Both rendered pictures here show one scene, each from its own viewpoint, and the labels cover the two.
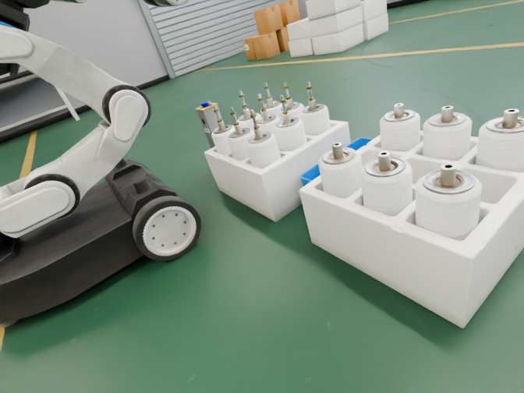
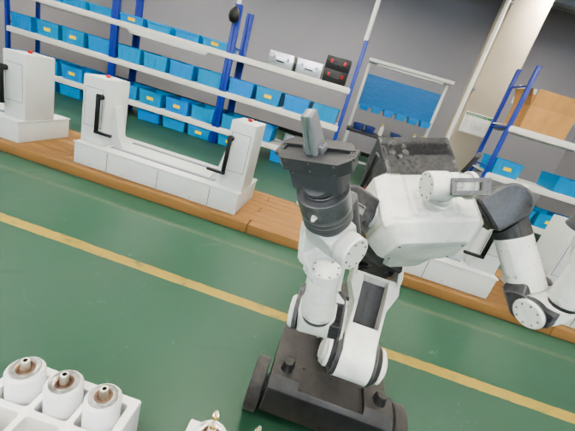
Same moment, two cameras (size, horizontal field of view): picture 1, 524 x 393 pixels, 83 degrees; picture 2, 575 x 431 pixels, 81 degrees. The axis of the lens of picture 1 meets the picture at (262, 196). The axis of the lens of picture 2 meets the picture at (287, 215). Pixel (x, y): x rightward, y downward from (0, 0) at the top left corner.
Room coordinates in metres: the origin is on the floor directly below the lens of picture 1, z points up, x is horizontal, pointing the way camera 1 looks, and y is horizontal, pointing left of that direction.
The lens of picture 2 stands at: (1.23, -0.58, 1.16)
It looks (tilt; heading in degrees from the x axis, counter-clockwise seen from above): 21 degrees down; 121
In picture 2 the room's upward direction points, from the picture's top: 17 degrees clockwise
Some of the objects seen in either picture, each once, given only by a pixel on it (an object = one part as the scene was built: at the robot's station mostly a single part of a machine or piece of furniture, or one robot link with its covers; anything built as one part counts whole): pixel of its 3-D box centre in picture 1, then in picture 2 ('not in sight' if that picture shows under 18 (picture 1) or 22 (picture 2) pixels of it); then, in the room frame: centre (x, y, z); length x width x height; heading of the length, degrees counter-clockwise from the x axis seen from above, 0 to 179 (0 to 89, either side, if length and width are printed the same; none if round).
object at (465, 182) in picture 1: (447, 181); (25, 368); (0.39, -0.30, 0.25); 0.08 x 0.08 x 0.01
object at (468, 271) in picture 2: not in sight; (445, 227); (0.95, 2.35, 0.45); 0.82 x 0.57 x 0.74; 26
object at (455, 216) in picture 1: (444, 223); (25, 391); (0.39, -0.30, 0.16); 0.10 x 0.10 x 0.18
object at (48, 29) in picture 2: not in sight; (59, 32); (-5.44, 2.11, 0.90); 0.50 x 0.38 x 0.21; 117
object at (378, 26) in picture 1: (362, 29); not in sight; (3.73, -1.72, 0.09); 0.39 x 0.39 x 0.18; 30
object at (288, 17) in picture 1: (286, 13); not in sight; (5.04, -1.19, 0.45); 0.30 x 0.24 x 0.30; 24
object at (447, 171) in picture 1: (447, 175); (25, 364); (0.39, -0.30, 0.26); 0.02 x 0.02 x 0.03
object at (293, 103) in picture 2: not in sight; (299, 104); (-1.82, 3.92, 0.90); 0.50 x 0.38 x 0.21; 115
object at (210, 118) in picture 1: (219, 141); not in sight; (1.26, 0.10, 0.16); 0.07 x 0.07 x 0.31; 28
